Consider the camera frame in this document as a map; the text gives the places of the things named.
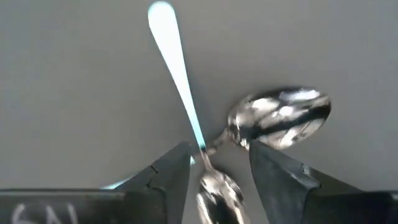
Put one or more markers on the black table mat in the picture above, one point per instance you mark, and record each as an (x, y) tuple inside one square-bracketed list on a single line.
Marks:
[(77, 77)]

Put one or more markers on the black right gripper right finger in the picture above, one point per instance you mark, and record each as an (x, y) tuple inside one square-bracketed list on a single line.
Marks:
[(295, 205)]

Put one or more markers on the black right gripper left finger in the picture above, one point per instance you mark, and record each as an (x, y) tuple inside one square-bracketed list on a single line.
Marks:
[(93, 208)]

